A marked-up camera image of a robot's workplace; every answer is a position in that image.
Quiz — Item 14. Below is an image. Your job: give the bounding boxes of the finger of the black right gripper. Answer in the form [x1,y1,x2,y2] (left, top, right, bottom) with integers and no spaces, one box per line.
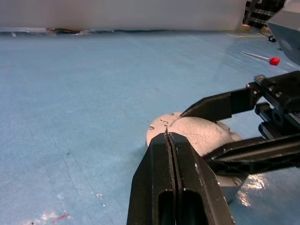
[202,135,300,176]
[180,87,261,122]

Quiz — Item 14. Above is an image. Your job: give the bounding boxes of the dark storage shelving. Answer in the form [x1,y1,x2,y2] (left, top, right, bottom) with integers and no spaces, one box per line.
[242,0,285,27]

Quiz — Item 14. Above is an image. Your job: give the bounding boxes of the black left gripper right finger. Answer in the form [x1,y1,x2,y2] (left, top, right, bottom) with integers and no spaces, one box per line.
[169,132,236,225]

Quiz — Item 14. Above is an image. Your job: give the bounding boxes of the red T-handle hex key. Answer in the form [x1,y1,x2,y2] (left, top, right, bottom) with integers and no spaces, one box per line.
[240,51,281,66]

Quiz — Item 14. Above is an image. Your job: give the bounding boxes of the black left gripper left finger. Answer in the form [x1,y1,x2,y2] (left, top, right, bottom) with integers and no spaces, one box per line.
[126,132,176,225]

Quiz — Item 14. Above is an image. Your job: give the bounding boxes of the grey robot torso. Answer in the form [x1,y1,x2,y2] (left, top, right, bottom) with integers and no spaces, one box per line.
[267,0,300,68]

